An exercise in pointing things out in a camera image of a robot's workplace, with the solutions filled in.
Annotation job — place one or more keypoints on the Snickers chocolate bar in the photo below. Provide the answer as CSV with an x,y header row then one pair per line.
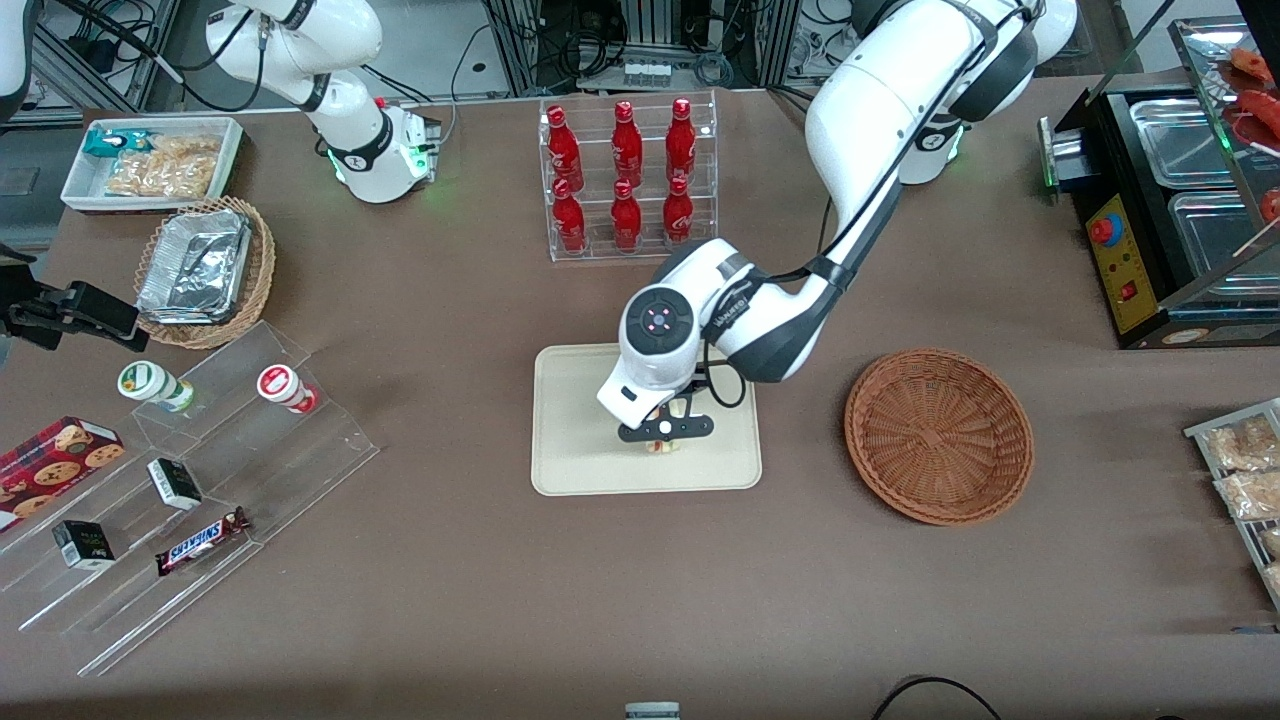
x,y
200,542

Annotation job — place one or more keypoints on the aluminium foil container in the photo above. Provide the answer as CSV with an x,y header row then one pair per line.
x,y
195,265

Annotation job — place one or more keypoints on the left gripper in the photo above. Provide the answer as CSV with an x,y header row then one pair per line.
x,y
693,387

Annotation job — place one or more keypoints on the light wicker basket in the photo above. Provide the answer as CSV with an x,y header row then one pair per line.
x,y
262,260

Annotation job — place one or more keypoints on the clear bag of crackers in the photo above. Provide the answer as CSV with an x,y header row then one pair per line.
x,y
165,168

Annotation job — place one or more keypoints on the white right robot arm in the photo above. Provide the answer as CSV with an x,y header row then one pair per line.
x,y
350,150

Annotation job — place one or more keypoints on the green capped yogurt bottle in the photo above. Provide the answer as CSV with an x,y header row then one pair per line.
x,y
150,383

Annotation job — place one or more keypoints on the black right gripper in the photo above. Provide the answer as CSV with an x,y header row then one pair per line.
x,y
40,312

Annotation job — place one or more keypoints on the red cookie box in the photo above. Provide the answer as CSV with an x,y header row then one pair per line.
x,y
55,460

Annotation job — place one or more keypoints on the small black carton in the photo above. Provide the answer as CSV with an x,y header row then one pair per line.
x,y
83,545
175,483

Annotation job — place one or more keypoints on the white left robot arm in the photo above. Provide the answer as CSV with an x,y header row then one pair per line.
x,y
880,100

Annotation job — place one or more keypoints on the red capped yogurt bottle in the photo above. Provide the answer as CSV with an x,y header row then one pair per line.
x,y
283,386

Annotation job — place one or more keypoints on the teal snack packet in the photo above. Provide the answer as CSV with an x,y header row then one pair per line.
x,y
112,143

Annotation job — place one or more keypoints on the steel warmer pan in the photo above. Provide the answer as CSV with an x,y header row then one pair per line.
x,y
1205,235
1175,140

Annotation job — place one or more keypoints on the triangular sandwich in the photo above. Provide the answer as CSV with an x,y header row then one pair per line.
x,y
680,407

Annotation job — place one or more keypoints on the red cola bottle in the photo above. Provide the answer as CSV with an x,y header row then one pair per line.
x,y
627,140
569,222
678,215
681,138
626,220
563,145

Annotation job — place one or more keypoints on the red sausage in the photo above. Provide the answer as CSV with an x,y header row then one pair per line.
x,y
1272,205
1252,63
1262,112

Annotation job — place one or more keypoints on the tray of snack bags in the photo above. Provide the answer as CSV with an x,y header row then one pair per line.
x,y
1240,530

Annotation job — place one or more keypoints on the black food warmer case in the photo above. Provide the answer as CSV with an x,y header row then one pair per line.
x,y
1125,270

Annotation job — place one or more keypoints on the clear acrylic stepped stand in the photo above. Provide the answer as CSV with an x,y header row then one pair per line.
x,y
300,470

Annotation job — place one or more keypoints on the clear acrylic bottle rack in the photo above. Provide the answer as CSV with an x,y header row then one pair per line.
x,y
600,250

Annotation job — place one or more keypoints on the brown round wicker basket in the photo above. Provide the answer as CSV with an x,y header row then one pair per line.
x,y
940,435

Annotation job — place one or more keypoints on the small grey device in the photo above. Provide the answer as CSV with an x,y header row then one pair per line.
x,y
652,711

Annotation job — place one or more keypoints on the white power strip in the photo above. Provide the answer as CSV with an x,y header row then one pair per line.
x,y
647,73

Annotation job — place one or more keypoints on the white rectangular snack bin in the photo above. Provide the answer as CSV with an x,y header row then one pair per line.
x,y
80,185

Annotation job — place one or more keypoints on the beige rectangular tray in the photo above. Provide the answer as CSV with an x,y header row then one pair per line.
x,y
570,440

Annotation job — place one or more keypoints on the clear bag of pastries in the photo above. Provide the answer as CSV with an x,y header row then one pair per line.
x,y
1245,445
1250,495

